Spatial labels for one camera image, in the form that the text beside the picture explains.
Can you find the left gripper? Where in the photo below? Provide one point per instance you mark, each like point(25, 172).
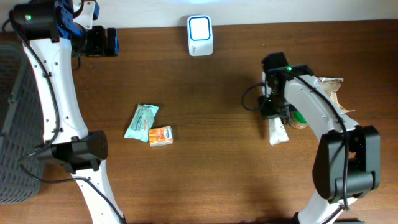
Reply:
point(101, 49)

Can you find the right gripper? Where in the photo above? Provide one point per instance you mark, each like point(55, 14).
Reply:
point(268, 109)

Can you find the green lid jar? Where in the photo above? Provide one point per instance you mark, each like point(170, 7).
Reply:
point(297, 121)

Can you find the white cream tube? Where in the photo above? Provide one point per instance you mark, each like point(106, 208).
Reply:
point(277, 132)

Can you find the beige snack bag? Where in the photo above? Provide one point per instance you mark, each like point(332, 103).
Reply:
point(330, 86)

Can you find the teal tissue pack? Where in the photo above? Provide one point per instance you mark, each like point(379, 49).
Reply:
point(141, 123)

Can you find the small orange packet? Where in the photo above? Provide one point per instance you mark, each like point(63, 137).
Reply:
point(161, 136)

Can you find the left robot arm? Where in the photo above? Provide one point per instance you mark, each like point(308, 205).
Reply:
point(52, 33)

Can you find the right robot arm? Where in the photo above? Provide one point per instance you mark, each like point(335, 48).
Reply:
point(348, 160)

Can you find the white barcode scanner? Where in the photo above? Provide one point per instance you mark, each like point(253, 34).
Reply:
point(200, 35)

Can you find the grey plastic mesh basket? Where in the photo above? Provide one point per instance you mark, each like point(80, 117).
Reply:
point(22, 123)

